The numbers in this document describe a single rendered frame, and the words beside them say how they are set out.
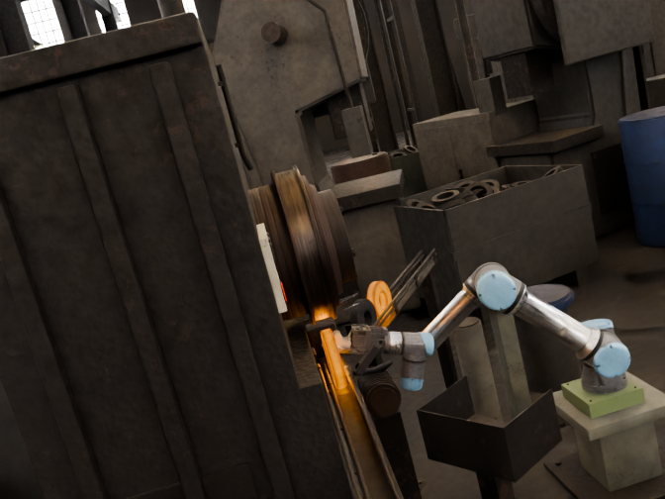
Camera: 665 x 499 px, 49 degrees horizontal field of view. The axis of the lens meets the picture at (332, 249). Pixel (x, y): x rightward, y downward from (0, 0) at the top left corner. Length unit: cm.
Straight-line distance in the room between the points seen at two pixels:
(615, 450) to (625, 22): 366
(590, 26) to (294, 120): 211
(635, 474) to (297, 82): 312
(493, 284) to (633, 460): 81
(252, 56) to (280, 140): 55
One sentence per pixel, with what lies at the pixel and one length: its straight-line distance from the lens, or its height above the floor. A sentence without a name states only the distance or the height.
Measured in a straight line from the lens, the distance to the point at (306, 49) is 480.
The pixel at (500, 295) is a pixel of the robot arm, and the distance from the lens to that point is 234.
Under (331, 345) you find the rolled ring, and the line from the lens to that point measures 219.
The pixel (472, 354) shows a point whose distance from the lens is 301.
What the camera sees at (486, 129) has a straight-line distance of 602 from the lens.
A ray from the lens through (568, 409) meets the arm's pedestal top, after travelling 270.
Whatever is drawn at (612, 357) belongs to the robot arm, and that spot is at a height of 53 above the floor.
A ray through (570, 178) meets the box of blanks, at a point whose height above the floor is 68.
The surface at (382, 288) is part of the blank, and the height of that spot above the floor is 77.
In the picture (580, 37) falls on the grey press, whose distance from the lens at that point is 541.
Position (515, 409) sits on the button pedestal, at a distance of 323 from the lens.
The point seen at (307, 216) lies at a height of 122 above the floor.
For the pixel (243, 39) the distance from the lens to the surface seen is 488.
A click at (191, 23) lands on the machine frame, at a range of 165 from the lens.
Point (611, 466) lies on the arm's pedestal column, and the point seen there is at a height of 11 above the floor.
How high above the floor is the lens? 151
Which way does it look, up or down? 11 degrees down
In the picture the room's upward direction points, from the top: 14 degrees counter-clockwise
